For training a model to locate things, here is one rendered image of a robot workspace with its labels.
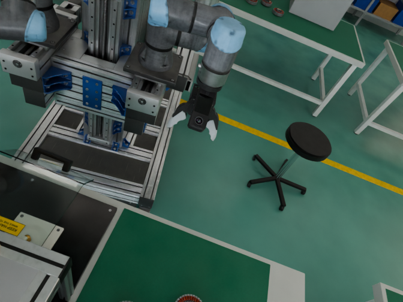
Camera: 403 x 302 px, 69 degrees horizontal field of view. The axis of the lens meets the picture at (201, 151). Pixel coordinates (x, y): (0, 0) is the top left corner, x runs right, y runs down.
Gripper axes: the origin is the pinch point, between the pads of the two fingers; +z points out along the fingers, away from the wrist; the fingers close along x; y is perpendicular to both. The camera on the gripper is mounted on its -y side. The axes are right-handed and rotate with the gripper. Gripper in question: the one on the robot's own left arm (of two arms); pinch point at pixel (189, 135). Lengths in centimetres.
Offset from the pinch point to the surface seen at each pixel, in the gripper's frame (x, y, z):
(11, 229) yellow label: 35, -36, 9
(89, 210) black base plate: 25.8, -12.8, 38.3
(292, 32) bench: -78, 205, 40
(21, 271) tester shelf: 27, -46, 4
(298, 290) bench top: -58, -23, 41
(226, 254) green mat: -28, -16, 40
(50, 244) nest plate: 33, -28, 37
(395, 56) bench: -200, 237, 40
